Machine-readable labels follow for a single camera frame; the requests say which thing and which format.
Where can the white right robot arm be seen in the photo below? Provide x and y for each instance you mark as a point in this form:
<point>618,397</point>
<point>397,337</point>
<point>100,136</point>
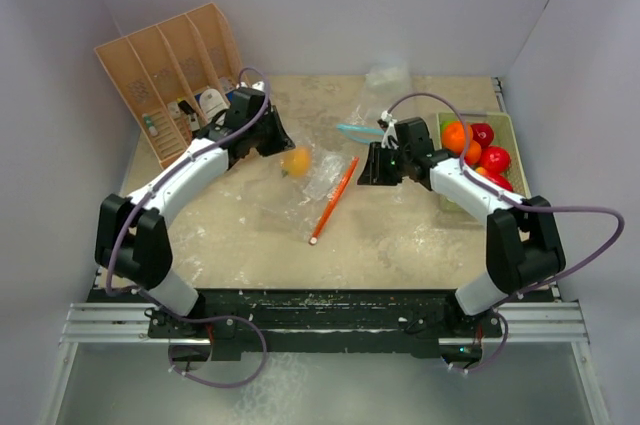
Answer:
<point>523,246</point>

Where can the green perforated basket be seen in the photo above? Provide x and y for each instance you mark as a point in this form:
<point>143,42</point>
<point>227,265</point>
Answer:
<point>505,138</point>

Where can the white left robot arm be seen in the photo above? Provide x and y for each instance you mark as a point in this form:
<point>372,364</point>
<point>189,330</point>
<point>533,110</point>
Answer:
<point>132,239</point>

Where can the green fake fruit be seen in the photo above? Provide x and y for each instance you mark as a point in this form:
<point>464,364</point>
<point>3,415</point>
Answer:
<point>444,125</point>

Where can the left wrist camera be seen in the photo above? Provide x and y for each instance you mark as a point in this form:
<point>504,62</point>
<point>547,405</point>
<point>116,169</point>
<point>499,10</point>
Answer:
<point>259,85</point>

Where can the fake yellow orange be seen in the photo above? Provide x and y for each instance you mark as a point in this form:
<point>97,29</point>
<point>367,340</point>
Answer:
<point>297,162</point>

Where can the fake orange tangerine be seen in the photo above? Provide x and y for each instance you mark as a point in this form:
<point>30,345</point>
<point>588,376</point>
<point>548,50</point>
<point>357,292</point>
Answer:
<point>473,153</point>

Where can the white blue card pack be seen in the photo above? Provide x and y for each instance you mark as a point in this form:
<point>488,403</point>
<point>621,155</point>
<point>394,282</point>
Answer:
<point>211,102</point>

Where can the fake orange persimmon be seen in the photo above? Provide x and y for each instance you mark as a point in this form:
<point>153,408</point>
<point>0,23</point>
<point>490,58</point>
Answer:
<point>455,136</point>

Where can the pink desk organizer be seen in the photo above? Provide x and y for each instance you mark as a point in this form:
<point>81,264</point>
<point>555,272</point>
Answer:
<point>161,71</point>

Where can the red fake pepper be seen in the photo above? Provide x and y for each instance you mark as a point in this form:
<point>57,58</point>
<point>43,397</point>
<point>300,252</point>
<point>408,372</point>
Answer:
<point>495,178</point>

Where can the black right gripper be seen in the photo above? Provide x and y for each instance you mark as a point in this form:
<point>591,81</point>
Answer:
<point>374,173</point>

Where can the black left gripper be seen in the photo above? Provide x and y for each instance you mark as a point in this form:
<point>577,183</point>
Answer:
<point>281,141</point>

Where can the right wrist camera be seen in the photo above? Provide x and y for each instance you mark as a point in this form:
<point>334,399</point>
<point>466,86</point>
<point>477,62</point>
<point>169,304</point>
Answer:
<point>387,124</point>

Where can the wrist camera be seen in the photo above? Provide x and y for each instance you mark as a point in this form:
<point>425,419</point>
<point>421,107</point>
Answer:
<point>387,124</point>
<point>259,85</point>

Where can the clear bag blue zipper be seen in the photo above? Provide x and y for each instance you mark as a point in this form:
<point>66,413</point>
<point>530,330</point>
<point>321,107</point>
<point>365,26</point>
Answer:
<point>383,84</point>

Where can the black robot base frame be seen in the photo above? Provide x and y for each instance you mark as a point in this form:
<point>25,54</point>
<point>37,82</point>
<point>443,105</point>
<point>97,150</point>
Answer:
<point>421,323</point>

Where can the clear bag red zipper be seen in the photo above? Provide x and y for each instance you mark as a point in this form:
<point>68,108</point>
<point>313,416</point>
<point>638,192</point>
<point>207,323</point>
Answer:
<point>295,205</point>

